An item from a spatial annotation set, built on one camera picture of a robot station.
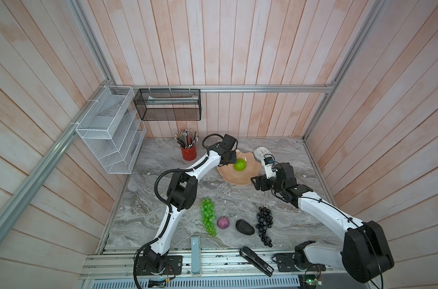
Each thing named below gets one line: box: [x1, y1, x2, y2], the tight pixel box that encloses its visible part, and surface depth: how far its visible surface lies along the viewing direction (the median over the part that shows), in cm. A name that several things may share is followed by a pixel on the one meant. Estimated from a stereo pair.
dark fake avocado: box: [235, 219, 256, 236], surface depth 81 cm
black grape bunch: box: [255, 205, 274, 248], surface depth 82 cm
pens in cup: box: [174, 128, 200, 149], surface depth 103 cm
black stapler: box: [239, 246, 275, 277], surface depth 73 cm
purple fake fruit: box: [216, 216, 230, 230], surface depth 83 cm
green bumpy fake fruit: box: [233, 158, 247, 172], surface depth 101 cm
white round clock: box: [253, 146, 272, 161], surface depth 113 cm
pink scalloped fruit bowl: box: [217, 151, 262, 185], surface depth 103 cm
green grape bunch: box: [200, 197, 218, 238], surface depth 85 cm
